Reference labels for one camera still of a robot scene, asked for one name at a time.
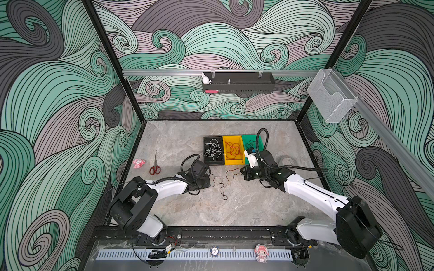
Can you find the aluminium wall rail right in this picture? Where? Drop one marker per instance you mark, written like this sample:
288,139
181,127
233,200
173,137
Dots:
402,125

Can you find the green storage bin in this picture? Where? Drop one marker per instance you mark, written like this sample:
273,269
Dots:
249,141

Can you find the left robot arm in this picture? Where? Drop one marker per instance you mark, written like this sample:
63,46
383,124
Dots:
131,207

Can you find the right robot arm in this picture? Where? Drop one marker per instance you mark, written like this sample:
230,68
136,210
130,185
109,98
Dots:
352,224

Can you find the yellow storage bin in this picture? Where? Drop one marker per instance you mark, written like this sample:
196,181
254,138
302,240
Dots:
233,150

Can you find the black wall shelf tray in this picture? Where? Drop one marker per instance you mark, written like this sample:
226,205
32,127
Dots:
242,84

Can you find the red handled scissors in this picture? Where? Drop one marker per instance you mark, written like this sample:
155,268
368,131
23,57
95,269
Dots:
155,169

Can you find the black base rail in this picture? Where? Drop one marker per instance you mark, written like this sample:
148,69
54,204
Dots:
237,233

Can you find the white rabbit figurine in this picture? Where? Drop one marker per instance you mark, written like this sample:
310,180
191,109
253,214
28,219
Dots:
205,79

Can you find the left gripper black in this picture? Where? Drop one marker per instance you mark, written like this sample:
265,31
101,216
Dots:
207,181

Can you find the white slotted cable duct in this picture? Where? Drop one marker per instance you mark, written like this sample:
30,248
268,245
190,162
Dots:
194,254

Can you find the aluminium wall rail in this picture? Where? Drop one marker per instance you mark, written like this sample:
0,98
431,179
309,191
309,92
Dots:
402,125
188,72

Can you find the black storage bin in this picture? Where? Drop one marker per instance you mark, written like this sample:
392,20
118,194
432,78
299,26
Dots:
213,150

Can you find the pink doll figurine front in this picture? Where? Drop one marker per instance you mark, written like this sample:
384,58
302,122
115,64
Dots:
262,253

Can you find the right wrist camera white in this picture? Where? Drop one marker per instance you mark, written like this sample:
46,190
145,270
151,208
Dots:
250,154

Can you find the clear acrylic wall box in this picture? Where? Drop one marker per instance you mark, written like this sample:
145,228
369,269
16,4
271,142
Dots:
331,95

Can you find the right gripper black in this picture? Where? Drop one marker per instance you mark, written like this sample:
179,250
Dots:
246,173

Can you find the pink toy figurine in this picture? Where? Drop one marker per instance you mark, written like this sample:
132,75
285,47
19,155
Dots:
138,163

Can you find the aluminium wall rail back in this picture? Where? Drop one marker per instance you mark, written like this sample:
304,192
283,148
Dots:
188,72

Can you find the round badge button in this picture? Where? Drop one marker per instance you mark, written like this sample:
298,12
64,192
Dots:
214,251

